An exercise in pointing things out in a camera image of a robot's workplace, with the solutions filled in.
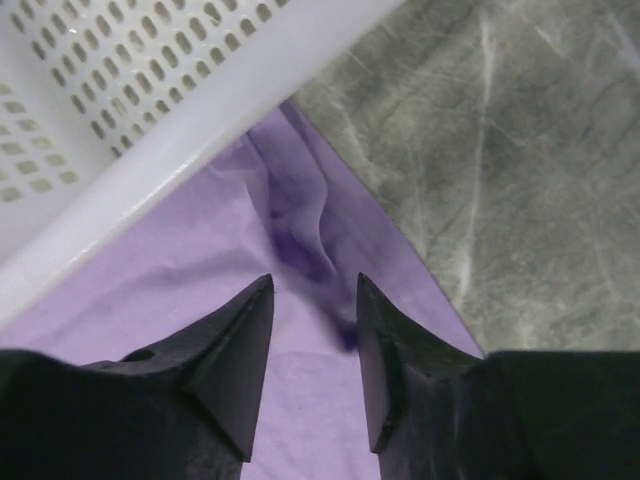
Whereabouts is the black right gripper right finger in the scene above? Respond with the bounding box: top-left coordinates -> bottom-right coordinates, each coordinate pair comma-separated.
356,276 -> 639,480

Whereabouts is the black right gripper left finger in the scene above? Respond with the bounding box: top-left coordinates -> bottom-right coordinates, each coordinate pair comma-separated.
1,275 -> 274,479

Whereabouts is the purple t shirt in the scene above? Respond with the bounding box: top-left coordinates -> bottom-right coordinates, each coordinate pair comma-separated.
1,102 -> 480,479

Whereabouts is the white perforated plastic basket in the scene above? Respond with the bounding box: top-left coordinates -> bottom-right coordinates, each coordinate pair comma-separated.
1,1 -> 395,323

